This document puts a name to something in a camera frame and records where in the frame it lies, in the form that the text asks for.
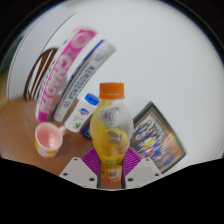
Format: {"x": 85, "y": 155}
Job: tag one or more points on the white lotion bottle blue cap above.
{"x": 80, "y": 115}

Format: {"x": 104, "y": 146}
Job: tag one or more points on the white and blue shuttlecock tube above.
{"x": 81, "y": 78}

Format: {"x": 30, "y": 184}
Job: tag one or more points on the dark wooden chair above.
{"x": 33, "y": 80}

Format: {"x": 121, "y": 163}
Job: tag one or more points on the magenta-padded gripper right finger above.
{"x": 144, "y": 170}

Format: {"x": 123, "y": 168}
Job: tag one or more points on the pink mug with orange print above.
{"x": 48, "y": 140}

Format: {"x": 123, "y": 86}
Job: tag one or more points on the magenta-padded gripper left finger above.
{"x": 76, "y": 171}

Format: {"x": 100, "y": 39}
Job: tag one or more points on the dark blue pump bottle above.
{"x": 86, "y": 131}

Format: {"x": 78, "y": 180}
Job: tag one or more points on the pink shuttlecock tube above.
{"x": 60, "y": 73}

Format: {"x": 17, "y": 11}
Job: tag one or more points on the framed group photo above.
{"x": 156, "y": 140}

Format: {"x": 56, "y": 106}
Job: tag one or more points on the orange-capped juice drink bottle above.
{"x": 110, "y": 136}

